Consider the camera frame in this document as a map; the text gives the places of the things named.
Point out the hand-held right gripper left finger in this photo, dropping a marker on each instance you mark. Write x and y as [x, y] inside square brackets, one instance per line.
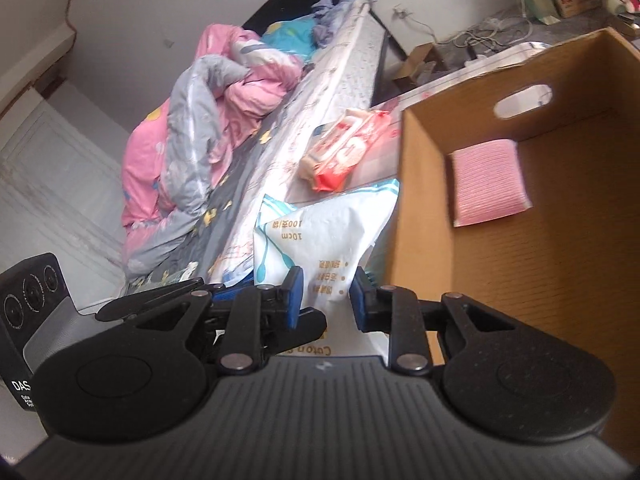
[295, 295]

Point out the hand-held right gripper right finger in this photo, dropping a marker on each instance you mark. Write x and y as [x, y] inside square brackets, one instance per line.
[358, 300]

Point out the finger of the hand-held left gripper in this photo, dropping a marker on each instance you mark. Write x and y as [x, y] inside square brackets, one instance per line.
[310, 330]
[150, 297]

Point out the white cotton swab pack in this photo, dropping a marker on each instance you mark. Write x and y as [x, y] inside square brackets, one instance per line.
[325, 240]

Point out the brown cardboard box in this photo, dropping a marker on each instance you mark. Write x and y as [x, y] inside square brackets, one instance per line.
[550, 260]

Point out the grey floral bed sheet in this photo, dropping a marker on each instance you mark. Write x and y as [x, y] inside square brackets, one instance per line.
[220, 205]

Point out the white panelled door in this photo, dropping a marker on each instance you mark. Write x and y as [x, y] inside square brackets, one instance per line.
[50, 170]

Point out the red wet wipes pack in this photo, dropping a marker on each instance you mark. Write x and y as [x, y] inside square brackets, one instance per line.
[345, 150]

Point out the pink ribbed cloth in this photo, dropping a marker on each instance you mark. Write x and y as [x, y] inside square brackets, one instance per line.
[490, 182]

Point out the pink and grey quilt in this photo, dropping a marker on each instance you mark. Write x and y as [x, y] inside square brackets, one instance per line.
[200, 125]

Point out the bed with white quilted mattress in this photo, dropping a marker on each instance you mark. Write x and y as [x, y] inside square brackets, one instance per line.
[310, 110]

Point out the small open cardboard box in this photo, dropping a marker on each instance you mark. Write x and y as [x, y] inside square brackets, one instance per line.
[420, 60]

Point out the light blue printed cloth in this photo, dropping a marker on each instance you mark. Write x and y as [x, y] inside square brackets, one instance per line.
[285, 35]

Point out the grey-blue crumpled garment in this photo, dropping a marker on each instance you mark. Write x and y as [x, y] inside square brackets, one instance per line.
[345, 5]

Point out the small red and white doll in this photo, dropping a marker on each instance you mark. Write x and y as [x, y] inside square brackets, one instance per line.
[631, 0]

